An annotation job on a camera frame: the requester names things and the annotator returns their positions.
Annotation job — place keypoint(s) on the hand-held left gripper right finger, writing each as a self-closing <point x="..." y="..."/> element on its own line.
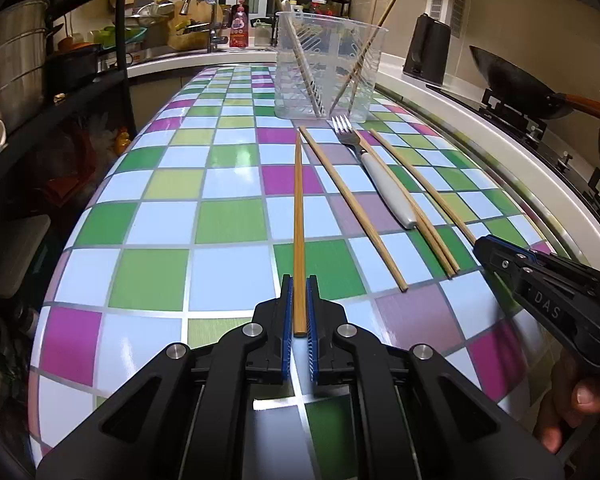
<point x="312" y="320"/>

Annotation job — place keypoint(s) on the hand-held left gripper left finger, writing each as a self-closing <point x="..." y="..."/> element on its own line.
<point x="286" y="320"/>

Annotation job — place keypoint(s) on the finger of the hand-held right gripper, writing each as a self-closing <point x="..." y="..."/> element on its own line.
<point x="500" y="262"/>
<point x="570" y="272"/>

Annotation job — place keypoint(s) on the clear plastic utensil holder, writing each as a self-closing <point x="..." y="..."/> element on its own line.
<point x="330" y="92"/>

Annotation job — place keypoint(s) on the person's right hand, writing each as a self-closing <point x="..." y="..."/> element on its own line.
<point x="595" y="395"/>

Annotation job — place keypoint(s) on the black gas stove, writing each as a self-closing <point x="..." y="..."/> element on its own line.
<point x="460" y="97"/>

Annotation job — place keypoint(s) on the black electric kettle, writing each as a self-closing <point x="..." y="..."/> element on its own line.
<point x="427" y="50"/>

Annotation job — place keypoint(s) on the yellow plastic bag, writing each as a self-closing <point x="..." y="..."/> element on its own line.
<point x="121" y="141"/>

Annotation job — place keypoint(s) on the red plastic bag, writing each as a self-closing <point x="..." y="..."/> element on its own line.
<point x="75" y="180"/>

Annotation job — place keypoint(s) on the white plastic board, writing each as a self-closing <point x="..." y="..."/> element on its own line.
<point x="15" y="255"/>

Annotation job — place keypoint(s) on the green-lidded jar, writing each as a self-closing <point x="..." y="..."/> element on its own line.
<point x="262" y="35"/>

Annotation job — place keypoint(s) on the black metal shelf rack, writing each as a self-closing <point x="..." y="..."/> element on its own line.
<point x="124" y="75"/>

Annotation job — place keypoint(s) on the red dish soap pouch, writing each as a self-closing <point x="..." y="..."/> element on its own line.
<point x="239" y="27"/>

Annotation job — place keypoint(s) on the chrome sink faucet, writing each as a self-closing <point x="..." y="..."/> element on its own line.
<point x="212" y="30"/>

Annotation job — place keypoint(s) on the black spice rack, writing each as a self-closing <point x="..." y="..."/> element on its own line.
<point x="349" y="0"/>

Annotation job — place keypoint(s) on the round wooden cutting board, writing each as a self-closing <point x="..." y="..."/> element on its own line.
<point x="180" y="27"/>

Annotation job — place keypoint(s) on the green plastic basin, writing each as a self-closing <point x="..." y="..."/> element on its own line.
<point x="130" y="35"/>

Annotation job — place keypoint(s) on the black pot with orange lid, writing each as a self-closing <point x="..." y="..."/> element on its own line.
<point x="75" y="67"/>

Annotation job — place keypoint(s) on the steel colander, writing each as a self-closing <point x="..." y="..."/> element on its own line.
<point x="147" y="17"/>

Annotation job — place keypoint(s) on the steel stockpot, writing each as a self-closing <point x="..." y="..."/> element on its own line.
<point x="15" y="60"/>

